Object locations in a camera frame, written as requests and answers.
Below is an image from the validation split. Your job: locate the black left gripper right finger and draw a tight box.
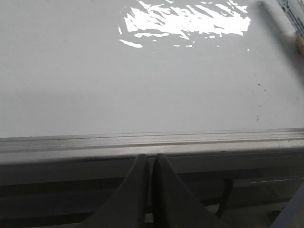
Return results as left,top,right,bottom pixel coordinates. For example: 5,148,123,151
152,154,228,228

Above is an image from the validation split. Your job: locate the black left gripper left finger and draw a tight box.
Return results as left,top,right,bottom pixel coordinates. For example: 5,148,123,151
79,154,147,228

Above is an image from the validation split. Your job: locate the white whiteboard marker with tape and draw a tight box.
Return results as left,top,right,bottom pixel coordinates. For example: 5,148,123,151
277,0,304,56

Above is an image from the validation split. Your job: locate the black cable under table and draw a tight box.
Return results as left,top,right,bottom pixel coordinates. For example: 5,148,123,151
215,177,235,218

